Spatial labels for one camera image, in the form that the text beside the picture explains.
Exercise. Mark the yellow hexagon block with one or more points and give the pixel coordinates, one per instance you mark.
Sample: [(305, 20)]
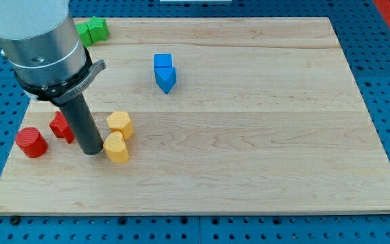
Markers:
[(120, 121)]

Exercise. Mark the yellow heart block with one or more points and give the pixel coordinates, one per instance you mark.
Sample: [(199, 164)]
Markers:
[(116, 148)]

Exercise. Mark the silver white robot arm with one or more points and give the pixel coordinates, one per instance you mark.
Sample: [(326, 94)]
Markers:
[(40, 40)]

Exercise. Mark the green star block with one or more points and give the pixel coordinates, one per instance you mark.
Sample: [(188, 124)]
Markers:
[(98, 29)]

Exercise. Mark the red star block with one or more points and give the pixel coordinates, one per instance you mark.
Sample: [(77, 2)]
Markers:
[(61, 128)]

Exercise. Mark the light wooden board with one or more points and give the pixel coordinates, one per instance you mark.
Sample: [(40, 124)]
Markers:
[(266, 119)]

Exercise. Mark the blue triangle block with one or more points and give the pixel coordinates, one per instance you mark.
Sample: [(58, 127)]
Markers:
[(166, 78)]

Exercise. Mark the blue cube block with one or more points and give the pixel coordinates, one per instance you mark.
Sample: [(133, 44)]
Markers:
[(162, 60)]

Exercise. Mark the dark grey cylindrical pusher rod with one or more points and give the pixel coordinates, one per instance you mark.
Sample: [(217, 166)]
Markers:
[(82, 124)]

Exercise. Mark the black clamp with grey lever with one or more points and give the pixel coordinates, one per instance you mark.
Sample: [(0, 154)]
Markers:
[(66, 91)]

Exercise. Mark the green cube block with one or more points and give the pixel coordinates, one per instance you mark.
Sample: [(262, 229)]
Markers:
[(84, 34)]

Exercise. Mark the red cylinder block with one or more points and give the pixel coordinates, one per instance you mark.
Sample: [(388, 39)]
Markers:
[(31, 142)]

